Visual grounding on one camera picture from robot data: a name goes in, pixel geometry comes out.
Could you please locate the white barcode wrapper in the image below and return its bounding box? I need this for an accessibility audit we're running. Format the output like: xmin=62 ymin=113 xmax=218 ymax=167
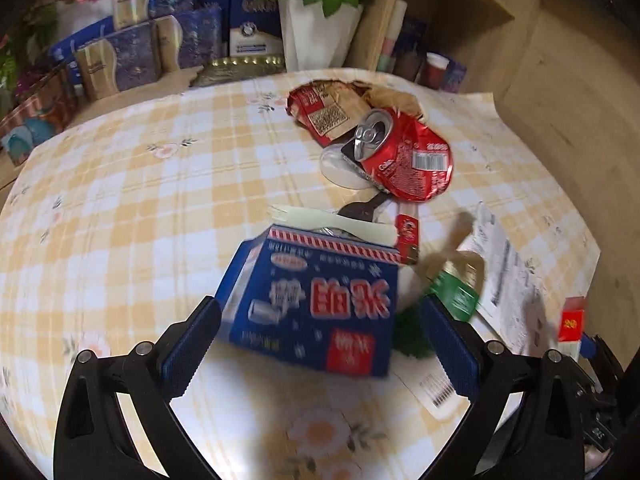
xmin=397 ymin=350 xmax=476 ymax=421

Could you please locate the brown teal patterned basket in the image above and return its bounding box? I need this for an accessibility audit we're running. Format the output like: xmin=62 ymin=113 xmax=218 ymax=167
xmin=0 ymin=66 xmax=77 ymax=167

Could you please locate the red white small box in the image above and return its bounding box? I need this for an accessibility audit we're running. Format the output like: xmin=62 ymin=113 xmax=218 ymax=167
xmin=556 ymin=297 xmax=587 ymax=359

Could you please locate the white plastic fork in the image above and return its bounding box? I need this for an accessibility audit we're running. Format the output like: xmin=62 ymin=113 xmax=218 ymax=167
xmin=269 ymin=204 xmax=398 ymax=247

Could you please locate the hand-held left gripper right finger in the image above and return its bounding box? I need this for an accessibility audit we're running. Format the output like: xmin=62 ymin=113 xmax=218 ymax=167
xmin=417 ymin=296 xmax=587 ymax=480

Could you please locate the person's right hand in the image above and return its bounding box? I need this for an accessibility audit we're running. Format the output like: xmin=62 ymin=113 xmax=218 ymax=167
xmin=585 ymin=449 xmax=612 ymax=475

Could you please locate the red lighter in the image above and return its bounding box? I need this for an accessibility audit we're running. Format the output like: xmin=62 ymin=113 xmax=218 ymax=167
xmin=394 ymin=213 xmax=422 ymax=264

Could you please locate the red paper cup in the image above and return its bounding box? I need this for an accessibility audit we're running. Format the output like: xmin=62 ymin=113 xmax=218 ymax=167
xmin=420 ymin=52 xmax=450 ymax=90

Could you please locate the clear plastic dome lid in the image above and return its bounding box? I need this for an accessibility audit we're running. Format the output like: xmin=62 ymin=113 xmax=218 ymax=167
xmin=320 ymin=144 xmax=373 ymax=189

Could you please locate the crushed red drink can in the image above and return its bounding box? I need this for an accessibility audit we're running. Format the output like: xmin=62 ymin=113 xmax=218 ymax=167
xmin=349 ymin=107 xmax=454 ymax=204

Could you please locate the gold ornate tray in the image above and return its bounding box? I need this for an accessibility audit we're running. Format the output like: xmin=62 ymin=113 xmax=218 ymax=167
xmin=191 ymin=55 xmax=287 ymax=87

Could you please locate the dark blue shelf box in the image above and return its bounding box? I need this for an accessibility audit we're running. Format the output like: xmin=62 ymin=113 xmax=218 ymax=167
xmin=400 ymin=16 xmax=429 ymax=56

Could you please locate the green packet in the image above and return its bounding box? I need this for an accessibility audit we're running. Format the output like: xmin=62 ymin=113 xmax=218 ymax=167
xmin=424 ymin=250 xmax=487 ymax=324

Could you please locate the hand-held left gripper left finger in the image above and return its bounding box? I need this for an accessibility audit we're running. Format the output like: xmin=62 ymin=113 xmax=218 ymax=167
xmin=52 ymin=296 xmax=223 ymax=480

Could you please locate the yellow plaid tablecloth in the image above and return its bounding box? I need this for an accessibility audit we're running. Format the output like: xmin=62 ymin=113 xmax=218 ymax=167
xmin=0 ymin=67 xmax=602 ymax=480

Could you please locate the blue milk carton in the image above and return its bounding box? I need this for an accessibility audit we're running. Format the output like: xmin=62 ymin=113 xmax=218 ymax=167
xmin=216 ymin=224 xmax=402 ymax=379

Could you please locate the small purple blue box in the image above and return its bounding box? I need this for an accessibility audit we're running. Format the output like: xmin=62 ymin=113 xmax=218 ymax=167
xmin=442 ymin=60 xmax=469 ymax=94

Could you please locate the pastel paper cup stack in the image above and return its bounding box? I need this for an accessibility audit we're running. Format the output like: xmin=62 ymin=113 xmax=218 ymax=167
xmin=376 ymin=0 xmax=409 ymax=74

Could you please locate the blue white-label box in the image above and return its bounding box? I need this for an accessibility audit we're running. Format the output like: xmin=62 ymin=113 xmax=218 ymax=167
xmin=229 ymin=0 xmax=286 ymax=59

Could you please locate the red snack wrapper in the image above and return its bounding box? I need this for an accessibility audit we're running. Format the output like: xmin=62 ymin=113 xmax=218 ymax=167
xmin=286 ymin=81 xmax=373 ymax=144

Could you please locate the black plastic spoon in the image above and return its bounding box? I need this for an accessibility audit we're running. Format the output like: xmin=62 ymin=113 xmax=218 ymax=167
xmin=336 ymin=192 xmax=392 ymax=222

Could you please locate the printed paper sheet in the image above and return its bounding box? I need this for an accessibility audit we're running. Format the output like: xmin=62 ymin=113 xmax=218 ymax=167
xmin=456 ymin=202 xmax=557 ymax=357

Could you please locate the brown crumpled paper bag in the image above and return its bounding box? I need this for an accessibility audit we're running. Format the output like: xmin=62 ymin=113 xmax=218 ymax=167
xmin=345 ymin=79 xmax=427 ymax=122

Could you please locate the wooden shelf unit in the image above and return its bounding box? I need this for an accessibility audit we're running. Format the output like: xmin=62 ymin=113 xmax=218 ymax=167
xmin=345 ymin=0 xmax=517 ymax=88

